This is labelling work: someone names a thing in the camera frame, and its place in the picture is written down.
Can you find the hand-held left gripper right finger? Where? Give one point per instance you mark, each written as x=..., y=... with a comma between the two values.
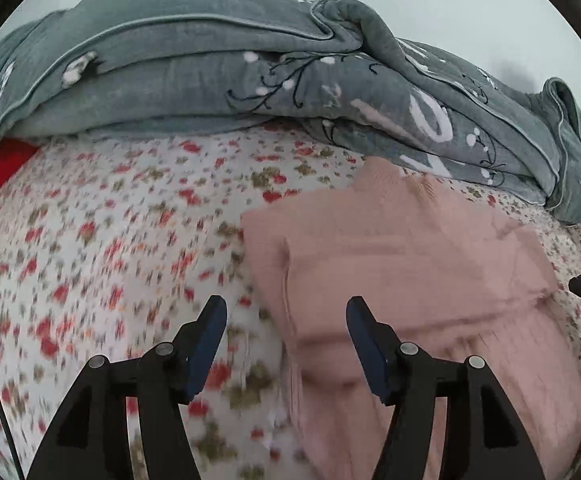
x=365, y=345

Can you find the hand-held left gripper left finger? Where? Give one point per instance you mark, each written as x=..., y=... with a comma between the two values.
x=209, y=340

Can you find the pink knitted sweater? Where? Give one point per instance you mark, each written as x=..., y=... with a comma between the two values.
x=420, y=260

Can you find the floral bed sheet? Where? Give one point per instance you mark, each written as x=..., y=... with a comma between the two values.
x=95, y=235

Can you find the grey embroidered quilt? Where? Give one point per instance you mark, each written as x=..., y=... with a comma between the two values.
x=170, y=60

